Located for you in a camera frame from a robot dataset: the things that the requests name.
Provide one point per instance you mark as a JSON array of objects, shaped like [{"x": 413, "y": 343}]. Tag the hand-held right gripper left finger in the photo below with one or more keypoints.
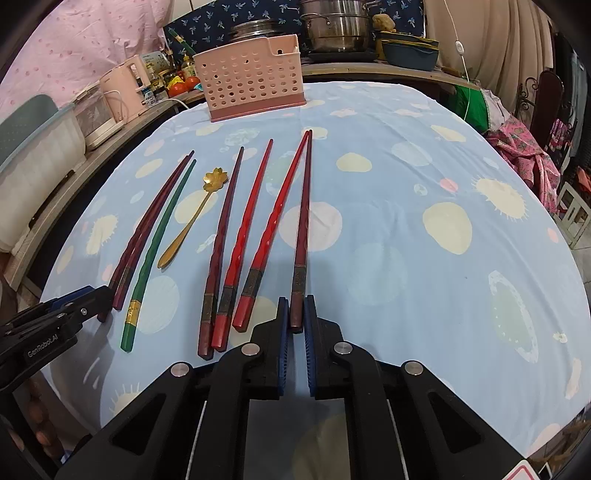
[{"x": 282, "y": 341}]

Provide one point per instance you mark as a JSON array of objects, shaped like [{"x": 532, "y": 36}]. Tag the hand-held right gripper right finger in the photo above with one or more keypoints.
[{"x": 309, "y": 341}]

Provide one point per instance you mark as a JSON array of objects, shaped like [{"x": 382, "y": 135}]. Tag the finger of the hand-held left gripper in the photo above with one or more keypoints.
[
  {"x": 76, "y": 294},
  {"x": 90, "y": 307}
]

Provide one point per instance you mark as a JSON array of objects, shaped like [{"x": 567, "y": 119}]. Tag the purplish dark red chopstick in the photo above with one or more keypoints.
[{"x": 126, "y": 276}]

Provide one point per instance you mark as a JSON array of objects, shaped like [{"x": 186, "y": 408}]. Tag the green chopstick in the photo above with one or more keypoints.
[{"x": 147, "y": 265}]

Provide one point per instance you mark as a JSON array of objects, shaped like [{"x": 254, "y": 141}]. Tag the bright red chopstick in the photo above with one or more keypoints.
[
  {"x": 273, "y": 230},
  {"x": 245, "y": 240}
]

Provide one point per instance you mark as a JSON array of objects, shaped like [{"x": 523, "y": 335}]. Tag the gold flower spoon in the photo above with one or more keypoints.
[{"x": 216, "y": 179}]

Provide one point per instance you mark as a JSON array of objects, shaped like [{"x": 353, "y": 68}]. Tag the pink perforated utensil basket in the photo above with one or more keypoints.
[{"x": 249, "y": 83}]

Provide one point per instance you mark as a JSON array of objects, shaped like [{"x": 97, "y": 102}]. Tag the person's left hand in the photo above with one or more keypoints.
[{"x": 40, "y": 415}]

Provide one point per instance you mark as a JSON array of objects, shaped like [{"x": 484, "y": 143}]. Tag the blue spotted tablecloth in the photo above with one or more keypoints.
[{"x": 392, "y": 258}]

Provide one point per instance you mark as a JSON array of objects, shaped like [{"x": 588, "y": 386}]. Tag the white storage box teal lid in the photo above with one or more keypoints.
[{"x": 32, "y": 175}]

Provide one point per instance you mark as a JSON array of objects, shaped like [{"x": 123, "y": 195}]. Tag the white countertop appliance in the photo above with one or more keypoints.
[{"x": 94, "y": 122}]

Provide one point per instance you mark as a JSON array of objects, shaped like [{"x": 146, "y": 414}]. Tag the pink electric kettle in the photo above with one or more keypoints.
[{"x": 121, "y": 87}]

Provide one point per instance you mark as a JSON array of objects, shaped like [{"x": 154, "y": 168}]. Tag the red tomato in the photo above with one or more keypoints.
[
  {"x": 178, "y": 86},
  {"x": 192, "y": 82}
]

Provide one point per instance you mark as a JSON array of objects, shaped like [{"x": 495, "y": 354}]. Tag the printed canister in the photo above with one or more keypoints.
[{"x": 154, "y": 60}]

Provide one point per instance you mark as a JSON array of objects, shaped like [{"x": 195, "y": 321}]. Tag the dark sauce bottle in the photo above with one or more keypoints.
[{"x": 171, "y": 64}]

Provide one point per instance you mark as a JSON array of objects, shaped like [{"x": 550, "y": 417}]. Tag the pink dotted cloth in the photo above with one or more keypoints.
[{"x": 69, "y": 41}]

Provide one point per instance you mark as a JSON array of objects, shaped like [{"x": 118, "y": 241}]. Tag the yellow cap sauce bottle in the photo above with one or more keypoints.
[{"x": 187, "y": 64}]

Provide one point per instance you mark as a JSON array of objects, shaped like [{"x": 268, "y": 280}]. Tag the green cloth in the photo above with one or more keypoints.
[{"x": 475, "y": 108}]

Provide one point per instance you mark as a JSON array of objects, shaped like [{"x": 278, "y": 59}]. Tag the pink floral clothes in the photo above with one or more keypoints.
[{"x": 521, "y": 147}]

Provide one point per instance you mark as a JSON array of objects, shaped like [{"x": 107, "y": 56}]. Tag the white stool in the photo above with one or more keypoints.
[{"x": 575, "y": 217}]

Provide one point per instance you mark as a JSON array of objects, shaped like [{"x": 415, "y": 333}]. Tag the blue baking dish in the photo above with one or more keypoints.
[{"x": 411, "y": 55}]

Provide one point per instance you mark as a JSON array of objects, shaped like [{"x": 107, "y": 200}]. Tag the steel pot with lid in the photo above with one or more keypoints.
[{"x": 258, "y": 27}]

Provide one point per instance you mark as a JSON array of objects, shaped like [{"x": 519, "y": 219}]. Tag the stacked steel steamer pot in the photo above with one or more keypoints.
[{"x": 337, "y": 27}]

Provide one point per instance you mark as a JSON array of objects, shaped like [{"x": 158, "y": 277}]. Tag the tan sponge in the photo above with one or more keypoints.
[{"x": 382, "y": 22}]

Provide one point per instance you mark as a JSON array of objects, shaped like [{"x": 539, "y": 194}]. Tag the dark wooden chair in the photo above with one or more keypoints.
[{"x": 549, "y": 101}]

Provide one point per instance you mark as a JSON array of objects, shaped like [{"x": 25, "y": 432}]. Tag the beige curtain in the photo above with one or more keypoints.
[{"x": 498, "y": 37}]

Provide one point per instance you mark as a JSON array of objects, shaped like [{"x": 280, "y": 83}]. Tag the hanging dark clothes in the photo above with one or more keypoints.
[{"x": 575, "y": 92}]

